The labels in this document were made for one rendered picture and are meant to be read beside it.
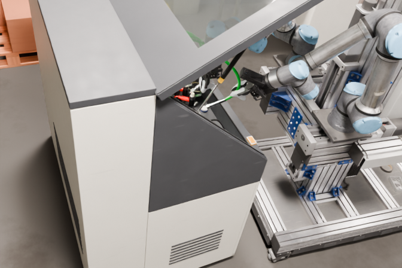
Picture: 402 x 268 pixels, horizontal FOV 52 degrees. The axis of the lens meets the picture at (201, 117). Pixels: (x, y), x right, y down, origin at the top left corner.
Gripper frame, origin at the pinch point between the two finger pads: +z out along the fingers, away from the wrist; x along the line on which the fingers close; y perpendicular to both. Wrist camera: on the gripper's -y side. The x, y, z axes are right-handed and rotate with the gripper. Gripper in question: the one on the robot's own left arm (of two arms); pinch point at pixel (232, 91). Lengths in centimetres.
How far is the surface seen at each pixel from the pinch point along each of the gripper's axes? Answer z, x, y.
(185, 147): 5.9, -36.3, -11.6
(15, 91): 224, 61, -33
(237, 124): 16.3, 2.9, 23.8
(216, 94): 29.6, 22.1, 16.3
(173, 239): 54, -51, 35
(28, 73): 229, 85, -31
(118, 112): 1, -46, -47
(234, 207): 30, -30, 49
